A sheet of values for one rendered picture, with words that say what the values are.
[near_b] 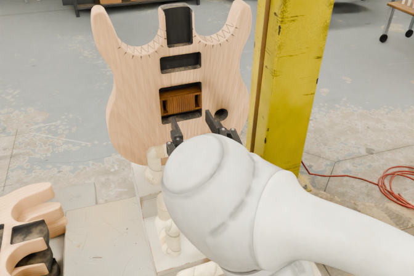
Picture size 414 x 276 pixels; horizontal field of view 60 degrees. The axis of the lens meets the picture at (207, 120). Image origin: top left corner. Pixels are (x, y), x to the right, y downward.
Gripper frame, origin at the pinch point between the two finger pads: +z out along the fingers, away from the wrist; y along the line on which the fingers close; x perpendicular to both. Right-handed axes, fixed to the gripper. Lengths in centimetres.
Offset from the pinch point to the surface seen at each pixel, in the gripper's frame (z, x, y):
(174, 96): 10.3, 1.4, -1.3
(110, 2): 468, -120, 22
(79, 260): 3.8, -38.9, -30.2
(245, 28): 10.5, 15.3, 15.3
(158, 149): 7.7, -10.9, -6.5
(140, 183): 8.7, -21.7, -11.9
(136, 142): 10.3, -9.6, -11.2
